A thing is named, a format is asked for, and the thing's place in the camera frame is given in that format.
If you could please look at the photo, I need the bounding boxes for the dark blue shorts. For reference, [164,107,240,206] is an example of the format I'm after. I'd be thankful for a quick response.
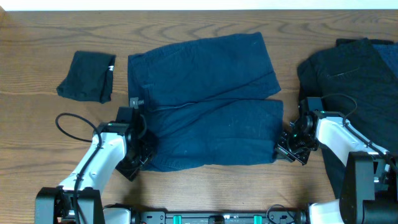
[127,32,284,172]

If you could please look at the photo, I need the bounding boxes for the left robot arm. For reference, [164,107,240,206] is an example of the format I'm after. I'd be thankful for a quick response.
[34,122,158,223]

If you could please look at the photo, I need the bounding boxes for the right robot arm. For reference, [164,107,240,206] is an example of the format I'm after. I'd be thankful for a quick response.
[275,111,397,224]

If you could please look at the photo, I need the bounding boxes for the black garment pile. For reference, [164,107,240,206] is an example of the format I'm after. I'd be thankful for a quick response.
[297,37,398,198]

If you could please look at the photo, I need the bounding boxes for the folded black cloth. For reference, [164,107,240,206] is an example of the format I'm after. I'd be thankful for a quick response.
[57,50,116,104]

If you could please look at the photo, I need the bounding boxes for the blue garment at edge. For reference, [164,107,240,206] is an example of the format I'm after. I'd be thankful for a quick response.
[373,44,398,77]

